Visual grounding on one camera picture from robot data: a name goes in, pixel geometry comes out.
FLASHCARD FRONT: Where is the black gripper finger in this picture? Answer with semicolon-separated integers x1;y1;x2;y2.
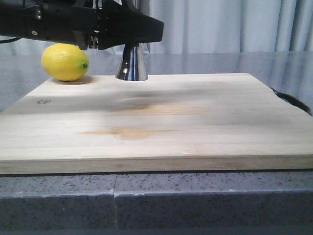
97;0;164;49

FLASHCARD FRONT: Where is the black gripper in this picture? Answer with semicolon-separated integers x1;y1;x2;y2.
0;0;97;50

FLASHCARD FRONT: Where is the silver double jigger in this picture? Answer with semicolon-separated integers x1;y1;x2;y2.
116;43;148;81

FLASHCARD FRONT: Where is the yellow lemon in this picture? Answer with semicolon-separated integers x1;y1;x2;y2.
41;44;89;81

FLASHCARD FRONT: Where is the grey curtain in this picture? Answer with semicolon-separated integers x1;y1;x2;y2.
0;0;313;56

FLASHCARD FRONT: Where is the wooden cutting board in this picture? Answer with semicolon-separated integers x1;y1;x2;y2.
0;73;313;174

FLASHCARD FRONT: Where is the black cable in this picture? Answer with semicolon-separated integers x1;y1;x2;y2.
0;36;22;45

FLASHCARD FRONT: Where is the black cutting board handle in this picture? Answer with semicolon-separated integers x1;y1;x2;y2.
271;87;312;116

